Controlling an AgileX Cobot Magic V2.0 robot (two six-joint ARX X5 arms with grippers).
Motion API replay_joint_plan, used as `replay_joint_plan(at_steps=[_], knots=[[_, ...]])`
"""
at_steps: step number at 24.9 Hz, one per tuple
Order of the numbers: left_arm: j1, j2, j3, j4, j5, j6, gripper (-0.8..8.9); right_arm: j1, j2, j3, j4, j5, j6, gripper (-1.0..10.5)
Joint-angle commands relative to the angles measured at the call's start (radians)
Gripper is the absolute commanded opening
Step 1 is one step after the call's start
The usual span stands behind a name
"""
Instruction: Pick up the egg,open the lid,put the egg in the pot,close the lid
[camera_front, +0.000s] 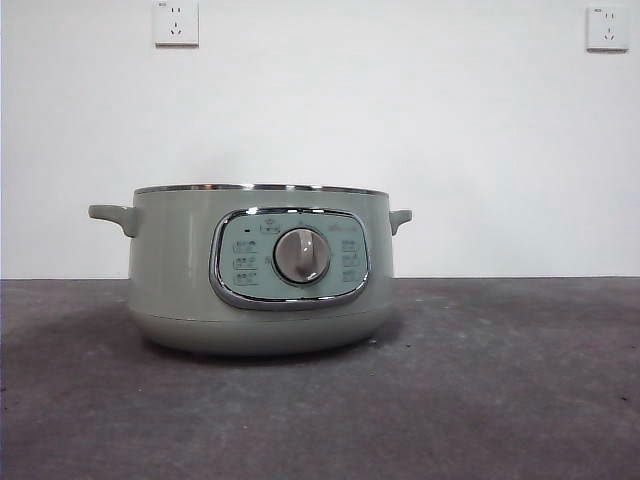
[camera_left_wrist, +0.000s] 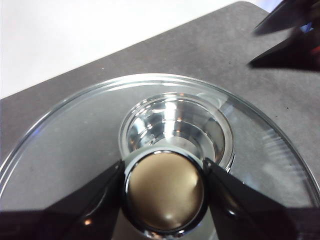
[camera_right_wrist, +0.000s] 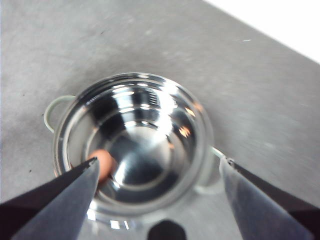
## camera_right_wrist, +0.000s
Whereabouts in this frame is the brown egg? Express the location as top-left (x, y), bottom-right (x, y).
top-left (88, 149), bottom-right (118, 186)

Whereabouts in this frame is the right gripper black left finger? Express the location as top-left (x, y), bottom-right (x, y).
top-left (0, 156), bottom-right (101, 240)

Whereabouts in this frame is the pale green electric cooking pot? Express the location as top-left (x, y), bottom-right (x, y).
top-left (43, 72), bottom-right (226, 240)

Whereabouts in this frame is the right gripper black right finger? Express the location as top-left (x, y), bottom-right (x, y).
top-left (219, 157), bottom-right (320, 240)

